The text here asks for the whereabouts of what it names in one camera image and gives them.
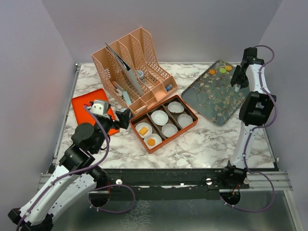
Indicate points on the blue white lidded jar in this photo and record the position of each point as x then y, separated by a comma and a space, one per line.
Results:
140, 75

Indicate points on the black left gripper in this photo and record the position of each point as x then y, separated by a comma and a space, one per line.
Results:
123, 118

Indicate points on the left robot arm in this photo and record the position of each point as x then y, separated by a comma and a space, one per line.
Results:
78, 172

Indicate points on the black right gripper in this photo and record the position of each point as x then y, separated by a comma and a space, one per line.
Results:
236, 80

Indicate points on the white paper cupcake liner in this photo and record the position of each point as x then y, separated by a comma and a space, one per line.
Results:
175, 107
184, 120
143, 124
169, 130
157, 138
159, 117

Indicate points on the floral teal serving tray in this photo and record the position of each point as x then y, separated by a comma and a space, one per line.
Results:
213, 97

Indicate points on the green macaron cookie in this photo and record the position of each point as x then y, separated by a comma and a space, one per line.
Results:
222, 70

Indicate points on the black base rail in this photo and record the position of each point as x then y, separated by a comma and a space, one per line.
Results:
103, 189

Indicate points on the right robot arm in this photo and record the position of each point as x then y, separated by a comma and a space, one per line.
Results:
254, 114

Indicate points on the peach plastic desk organizer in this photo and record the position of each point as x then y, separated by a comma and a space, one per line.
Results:
137, 50

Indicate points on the orange tin lid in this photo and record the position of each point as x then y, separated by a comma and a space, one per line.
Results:
78, 105

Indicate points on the orange cookie tin box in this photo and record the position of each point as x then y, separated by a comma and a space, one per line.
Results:
146, 117

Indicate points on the round orange chip cookie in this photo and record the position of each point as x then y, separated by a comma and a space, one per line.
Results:
151, 142

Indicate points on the grey folder booklet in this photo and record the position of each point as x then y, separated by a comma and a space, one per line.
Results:
128, 71

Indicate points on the rectangular yellow cracker cookie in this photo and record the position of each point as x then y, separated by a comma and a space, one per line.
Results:
143, 131

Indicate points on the steel serving tongs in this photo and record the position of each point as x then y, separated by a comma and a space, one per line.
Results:
237, 87

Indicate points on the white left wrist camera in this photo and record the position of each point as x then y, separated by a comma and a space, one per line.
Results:
100, 108

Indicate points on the light blue eraser case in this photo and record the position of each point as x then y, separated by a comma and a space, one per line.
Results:
127, 98

